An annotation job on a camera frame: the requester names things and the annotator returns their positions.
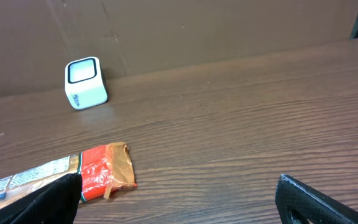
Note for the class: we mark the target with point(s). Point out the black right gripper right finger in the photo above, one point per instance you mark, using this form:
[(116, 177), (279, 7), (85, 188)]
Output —
[(299, 203)]

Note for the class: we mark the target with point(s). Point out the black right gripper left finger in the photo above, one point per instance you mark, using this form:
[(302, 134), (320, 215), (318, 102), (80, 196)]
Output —
[(56, 203)]

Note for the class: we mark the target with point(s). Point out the orange biscuit package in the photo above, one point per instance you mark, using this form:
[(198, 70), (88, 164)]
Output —
[(104, 169)]

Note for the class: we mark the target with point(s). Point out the white barcode scanner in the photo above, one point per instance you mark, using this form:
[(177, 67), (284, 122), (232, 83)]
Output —
[(84, 83)]

